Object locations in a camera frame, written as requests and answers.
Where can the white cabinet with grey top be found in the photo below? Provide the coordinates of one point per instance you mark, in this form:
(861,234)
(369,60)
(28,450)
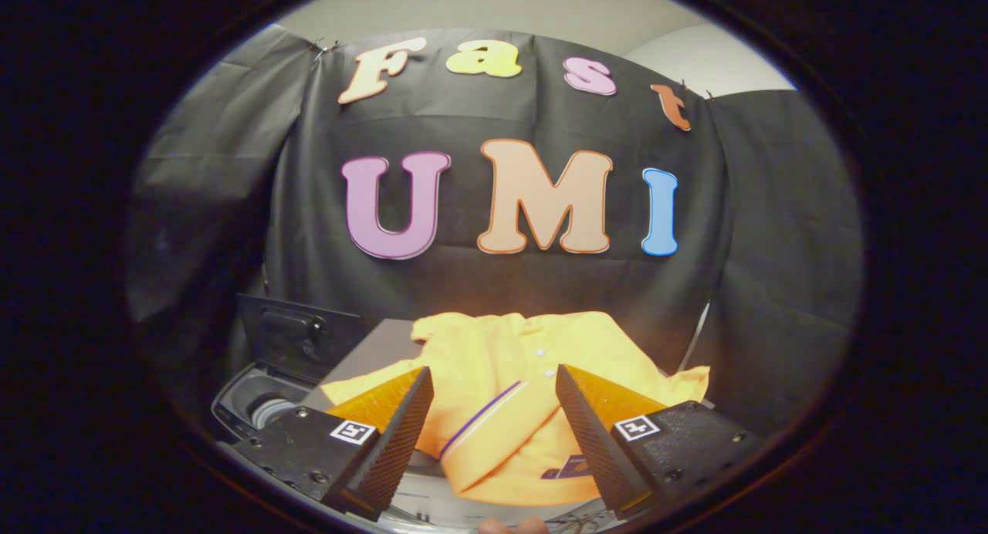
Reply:
(378,349)

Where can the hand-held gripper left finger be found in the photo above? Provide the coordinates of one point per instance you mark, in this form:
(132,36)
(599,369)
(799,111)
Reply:
(397,441)

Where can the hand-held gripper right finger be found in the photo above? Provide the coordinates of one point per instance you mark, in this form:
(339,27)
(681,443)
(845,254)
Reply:
(594,441)

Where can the metal stand pole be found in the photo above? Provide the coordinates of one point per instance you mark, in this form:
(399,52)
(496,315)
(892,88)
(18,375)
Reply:
(695,335)

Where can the black backdrop cloth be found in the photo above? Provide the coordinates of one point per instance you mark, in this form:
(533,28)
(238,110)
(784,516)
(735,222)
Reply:
(502,287)

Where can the yellow orange polo shirt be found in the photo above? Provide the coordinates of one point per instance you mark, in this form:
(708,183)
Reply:
(494,364)

